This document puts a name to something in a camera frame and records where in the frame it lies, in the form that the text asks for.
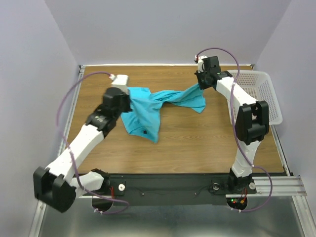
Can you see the white plastic laundry basket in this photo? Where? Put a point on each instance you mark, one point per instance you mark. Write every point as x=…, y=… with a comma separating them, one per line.
x=259, y=86

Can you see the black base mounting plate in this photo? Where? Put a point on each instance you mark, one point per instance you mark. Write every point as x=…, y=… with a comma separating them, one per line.
x=176, y=189

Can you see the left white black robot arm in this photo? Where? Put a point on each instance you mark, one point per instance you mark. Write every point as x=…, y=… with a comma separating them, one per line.
x=59, y=184

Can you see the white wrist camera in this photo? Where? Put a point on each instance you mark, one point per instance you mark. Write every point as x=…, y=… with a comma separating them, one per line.
x=121, y=82
x=200, y=63

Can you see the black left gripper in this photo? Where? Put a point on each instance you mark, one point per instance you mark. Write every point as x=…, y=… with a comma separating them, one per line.
x=127, y=98

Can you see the turquoise t shirt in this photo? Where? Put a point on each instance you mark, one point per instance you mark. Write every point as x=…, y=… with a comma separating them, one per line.
x=144, y=119

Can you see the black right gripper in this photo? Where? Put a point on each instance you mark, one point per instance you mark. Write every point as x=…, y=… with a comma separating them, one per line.
x=202, y=85

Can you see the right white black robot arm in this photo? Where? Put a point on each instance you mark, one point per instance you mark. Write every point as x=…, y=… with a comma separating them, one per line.
x=250, y=125

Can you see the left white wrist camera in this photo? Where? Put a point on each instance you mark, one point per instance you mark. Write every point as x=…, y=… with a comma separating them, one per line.
x=121, y=82

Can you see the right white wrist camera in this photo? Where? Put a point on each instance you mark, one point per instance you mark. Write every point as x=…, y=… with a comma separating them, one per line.
x=200, y=63

